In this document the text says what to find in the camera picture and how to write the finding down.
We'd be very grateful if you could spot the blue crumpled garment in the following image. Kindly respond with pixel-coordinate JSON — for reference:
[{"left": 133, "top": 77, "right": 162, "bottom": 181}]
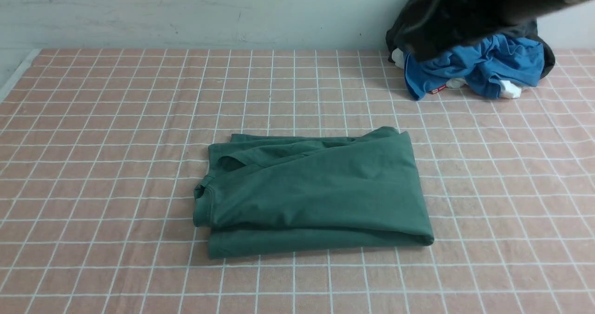
[{"left": 403, "top": 33, "right": 545, "bottom": 101}]

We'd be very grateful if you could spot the dark grey crumpled garment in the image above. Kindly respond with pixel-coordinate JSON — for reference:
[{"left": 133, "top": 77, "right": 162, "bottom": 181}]
[{"left": 385, "top": 19, "right": 556, "bottom": 79}]

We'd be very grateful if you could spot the blurred black robot arm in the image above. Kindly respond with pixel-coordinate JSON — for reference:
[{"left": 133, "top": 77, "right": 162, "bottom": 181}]
[{"left": 398, "top": 0, "right": 591, "bottom": 61}]

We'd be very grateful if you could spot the pink checkered tablecloth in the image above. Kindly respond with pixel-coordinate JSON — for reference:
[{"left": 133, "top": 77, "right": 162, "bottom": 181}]
[{"left": 0, "top": 49, "right": 595, "bottom": 314}]

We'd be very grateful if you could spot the green long sleeve shirt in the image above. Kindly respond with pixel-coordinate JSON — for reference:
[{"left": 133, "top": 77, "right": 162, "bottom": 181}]
[{"left": 193, "top": 126, "right": 434, "bottom": 259}]

